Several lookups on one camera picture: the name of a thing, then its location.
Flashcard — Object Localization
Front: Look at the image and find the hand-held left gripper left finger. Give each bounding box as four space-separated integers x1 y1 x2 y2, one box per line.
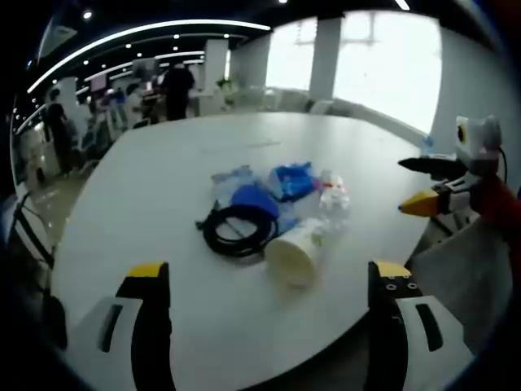
68 261 177 391

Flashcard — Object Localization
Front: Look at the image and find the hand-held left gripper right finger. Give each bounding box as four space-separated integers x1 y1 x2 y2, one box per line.
363 260 475 391

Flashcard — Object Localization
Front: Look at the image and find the clear plastic bottle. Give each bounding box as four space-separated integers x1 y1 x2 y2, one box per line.
313 169 352 229

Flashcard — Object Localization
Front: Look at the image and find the white paper cup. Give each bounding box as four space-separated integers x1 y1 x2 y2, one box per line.
265 226 326 289

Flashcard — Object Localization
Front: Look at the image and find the blue plastic packet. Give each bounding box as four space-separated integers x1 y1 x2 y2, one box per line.
269 161 315 201

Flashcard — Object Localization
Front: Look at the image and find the black cable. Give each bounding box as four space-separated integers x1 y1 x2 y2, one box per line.
195 203 282 257

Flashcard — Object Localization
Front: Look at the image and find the blue round lid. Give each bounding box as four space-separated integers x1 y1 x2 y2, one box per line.
230 182 281 219

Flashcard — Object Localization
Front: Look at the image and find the clear plastic bag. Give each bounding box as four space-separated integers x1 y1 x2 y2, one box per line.
210 165 256 204

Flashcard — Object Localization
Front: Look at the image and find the black chair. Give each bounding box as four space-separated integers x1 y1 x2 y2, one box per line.
7 191 56 270

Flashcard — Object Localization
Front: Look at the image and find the white table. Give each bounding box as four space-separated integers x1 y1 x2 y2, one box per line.
51 112 440 388

